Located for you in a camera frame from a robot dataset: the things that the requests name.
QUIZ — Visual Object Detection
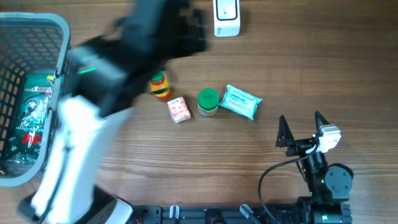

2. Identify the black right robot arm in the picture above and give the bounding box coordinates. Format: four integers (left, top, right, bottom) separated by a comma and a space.
275, 111, 354, 224

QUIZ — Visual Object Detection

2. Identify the grey plastic shopping basket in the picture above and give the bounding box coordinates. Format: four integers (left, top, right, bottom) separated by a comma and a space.
1, 12, 75, 187

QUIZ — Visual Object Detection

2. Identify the orange Kleenex tissue pack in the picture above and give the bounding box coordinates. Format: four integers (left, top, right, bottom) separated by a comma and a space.
167, 96, 191, 123

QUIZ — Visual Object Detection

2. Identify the white barcode scanner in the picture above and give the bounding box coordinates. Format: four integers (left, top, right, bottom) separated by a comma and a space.
213, 0, 241, 37

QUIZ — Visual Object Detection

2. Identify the red sauce bottle green cap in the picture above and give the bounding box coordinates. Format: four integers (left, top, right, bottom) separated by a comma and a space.
150, 71, 171, 101

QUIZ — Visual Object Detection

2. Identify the green 3M gloves package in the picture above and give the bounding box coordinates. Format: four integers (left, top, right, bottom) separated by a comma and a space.
1, 69, 56, 177

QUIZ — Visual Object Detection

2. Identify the green lid Knorr jar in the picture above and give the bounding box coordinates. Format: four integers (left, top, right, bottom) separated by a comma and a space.
197, 88, 220, 116

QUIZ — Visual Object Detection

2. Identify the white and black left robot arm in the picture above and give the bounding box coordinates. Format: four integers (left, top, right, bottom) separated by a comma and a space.
19, 0, 206, 223

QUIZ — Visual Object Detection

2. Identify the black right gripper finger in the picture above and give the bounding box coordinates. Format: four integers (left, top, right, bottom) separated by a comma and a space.
275, 115, 294, 147
315, 111, 330, 136

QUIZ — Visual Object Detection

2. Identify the black camera cable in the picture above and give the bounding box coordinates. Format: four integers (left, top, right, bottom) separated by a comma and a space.
257, 143, 320, 224

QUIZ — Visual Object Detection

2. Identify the mint green wipes pack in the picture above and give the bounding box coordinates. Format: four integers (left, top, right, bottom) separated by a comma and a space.
219, 85, 262, 120

